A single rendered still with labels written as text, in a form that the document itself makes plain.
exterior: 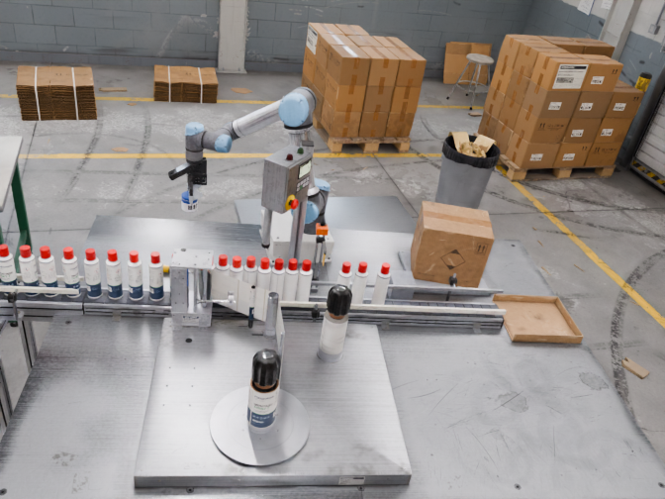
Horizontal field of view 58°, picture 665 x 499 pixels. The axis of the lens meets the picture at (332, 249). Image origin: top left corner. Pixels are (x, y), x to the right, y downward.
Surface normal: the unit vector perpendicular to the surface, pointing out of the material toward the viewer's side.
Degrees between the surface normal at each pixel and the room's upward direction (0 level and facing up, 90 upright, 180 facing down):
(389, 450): 0
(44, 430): 0
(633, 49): 90
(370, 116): 87
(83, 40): 90
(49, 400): 0
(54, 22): 90
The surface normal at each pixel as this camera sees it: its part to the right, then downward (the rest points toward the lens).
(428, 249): -0.10, 0.54
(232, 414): 0.13, -0.82
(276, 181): -0.48, 0.43
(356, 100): 0.32, 0.56
